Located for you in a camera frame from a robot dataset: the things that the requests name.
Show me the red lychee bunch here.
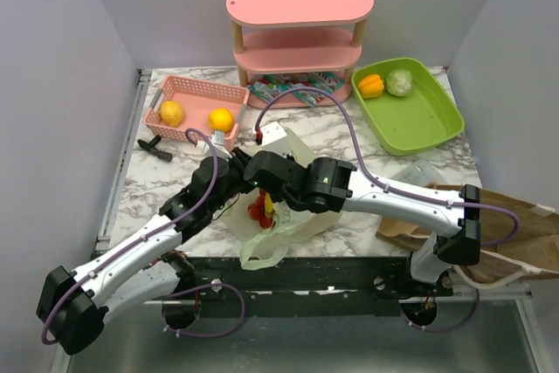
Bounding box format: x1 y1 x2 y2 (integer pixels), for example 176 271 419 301
247 190 275 230

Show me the avocado print plastic bag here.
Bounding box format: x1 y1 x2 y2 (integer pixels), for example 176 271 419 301
223 129 341 271

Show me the yellow banana bunch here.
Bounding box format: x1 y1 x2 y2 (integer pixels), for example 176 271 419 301
264 193 274 218

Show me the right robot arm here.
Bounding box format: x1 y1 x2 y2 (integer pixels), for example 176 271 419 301
244 151 481 296

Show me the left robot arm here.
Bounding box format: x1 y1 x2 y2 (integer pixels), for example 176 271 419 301
37 148 254 355

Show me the brown paper bag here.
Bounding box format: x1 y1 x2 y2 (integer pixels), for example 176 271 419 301
376 189 558 284

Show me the orange fruit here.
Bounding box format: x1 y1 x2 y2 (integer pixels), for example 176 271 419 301
208 107 235 133

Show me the cherry mint candy packet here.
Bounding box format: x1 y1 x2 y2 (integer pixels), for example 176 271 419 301
248 74 289 103

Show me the pink perforated basket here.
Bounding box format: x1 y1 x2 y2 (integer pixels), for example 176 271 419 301
143 75 250 150

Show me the yellow lemon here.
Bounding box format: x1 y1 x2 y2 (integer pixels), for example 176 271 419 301
159 100 184 128

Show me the yellow bell pepper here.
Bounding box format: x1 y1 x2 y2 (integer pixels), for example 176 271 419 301
357 74 384 99

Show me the clear plastic container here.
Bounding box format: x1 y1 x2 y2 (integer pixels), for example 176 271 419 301
392 159 445 187

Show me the green cabbage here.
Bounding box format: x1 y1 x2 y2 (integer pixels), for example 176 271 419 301
385 69 413 97

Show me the pink three-tier shelf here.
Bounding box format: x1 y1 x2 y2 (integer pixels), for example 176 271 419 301
225 0 375 101

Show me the green plastic tray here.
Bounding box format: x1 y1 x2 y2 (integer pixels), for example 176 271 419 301
351 58 465 155

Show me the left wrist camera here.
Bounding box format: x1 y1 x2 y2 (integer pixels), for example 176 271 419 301
196 130 231 160

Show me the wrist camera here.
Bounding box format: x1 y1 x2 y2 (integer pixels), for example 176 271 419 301
196 130 231 160
255 122 292 157

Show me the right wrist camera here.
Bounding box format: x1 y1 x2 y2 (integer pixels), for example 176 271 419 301
255 122 292 157

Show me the black T-handle tool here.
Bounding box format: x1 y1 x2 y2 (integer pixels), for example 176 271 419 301
137 135 173 162

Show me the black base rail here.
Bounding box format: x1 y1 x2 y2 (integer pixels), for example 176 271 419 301
158 252 453 320

